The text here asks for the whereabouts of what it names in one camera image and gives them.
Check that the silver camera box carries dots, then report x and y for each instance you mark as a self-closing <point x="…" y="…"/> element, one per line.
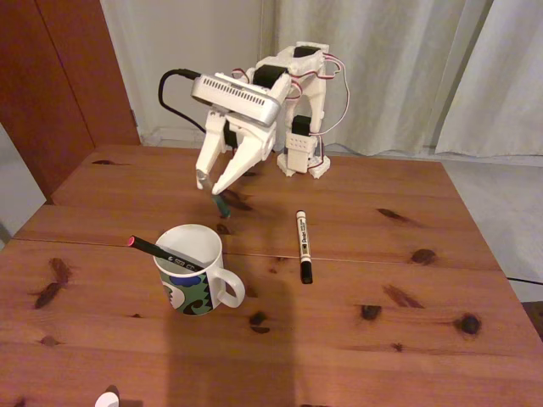
<point x="237" y="95"/>

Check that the green mechanical pencil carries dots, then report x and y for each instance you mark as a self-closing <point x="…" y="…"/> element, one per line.
<point x="220" y="205"/>

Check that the white marker with black cap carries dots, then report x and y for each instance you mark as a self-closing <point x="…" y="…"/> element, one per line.
<point x="303" y="246"/>

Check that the white curtain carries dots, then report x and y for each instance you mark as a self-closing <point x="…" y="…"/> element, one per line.
<point x="390" y="76"/>
<point x="509" y="85"/>

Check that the white mug with green pattern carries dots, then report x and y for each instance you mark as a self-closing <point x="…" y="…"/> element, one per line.
<point x="191" y="292"/>

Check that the brown wooden cabinet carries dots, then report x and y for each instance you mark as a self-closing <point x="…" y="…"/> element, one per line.
<point x="51" y="93"/>

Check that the white round object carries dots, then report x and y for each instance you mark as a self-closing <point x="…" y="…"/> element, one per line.
<point x="106" y="400"/>

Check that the black pen with red end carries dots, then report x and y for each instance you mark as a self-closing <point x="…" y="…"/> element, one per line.
<point x="148" y="248"/>

